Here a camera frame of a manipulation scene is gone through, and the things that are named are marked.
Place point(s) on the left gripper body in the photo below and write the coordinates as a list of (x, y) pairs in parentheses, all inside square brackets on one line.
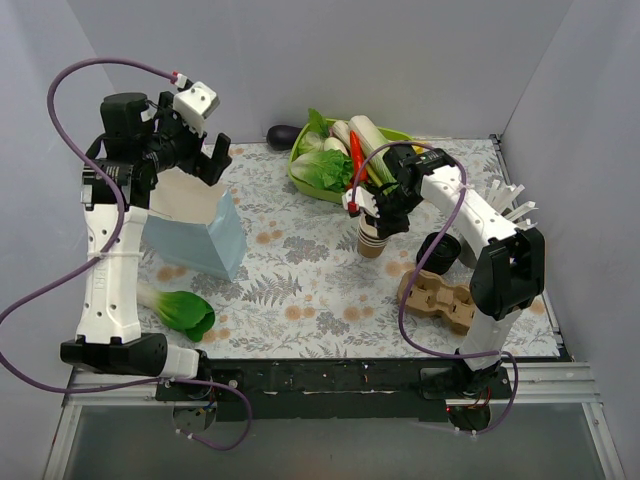
[(195, 151)]

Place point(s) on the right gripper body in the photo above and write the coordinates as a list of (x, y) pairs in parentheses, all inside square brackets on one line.
[(391, 212)]

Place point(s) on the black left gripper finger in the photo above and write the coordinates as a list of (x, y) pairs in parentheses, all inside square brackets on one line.
[(220, 154), (210, 174)]

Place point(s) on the light blue paper bag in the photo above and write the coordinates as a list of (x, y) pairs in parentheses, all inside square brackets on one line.
[(193, 225)]

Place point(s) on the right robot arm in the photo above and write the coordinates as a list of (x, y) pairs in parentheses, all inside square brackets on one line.
[(510, 262)]

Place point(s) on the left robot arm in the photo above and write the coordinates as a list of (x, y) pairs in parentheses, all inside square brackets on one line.
[(140, 140)]

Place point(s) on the stack of paper cups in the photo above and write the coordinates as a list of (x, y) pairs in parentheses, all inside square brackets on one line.
[(369, 244)]

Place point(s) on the green plastic vegetable tray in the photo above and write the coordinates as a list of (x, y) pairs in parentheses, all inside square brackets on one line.
[(330, 196)]

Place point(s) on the dark purple eggplant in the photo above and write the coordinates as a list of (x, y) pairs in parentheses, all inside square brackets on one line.
[(282, 137)]

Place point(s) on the napa cabbage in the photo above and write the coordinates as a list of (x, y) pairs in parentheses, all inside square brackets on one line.
[(372, 138)]

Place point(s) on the stack of black lids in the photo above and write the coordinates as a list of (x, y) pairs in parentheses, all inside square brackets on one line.
[(444, 255)]

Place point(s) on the green lettuce head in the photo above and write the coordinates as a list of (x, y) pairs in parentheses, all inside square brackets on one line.
[(329, 170)]

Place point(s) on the cup of white straws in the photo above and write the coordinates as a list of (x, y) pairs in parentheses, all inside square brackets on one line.
[(505, 210)]

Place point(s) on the floral table mat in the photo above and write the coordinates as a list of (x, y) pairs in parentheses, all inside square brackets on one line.
[(303, 290)]

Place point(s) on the stack of pulp cup carriers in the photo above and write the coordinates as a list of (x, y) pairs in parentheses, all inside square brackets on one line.
[(431, 296)]

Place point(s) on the green bok choy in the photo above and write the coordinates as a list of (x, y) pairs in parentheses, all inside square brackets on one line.
[(181, 311)]

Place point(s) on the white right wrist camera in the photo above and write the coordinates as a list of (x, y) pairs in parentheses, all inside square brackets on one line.
[(358, 201)]

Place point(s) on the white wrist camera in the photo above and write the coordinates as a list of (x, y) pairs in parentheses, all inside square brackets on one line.
[(358, 201), (194, 105)]

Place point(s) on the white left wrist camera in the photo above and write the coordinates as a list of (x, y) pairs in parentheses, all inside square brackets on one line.
[(194, 105)]

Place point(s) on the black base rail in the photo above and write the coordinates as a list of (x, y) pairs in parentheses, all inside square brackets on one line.
[(412, 388)]

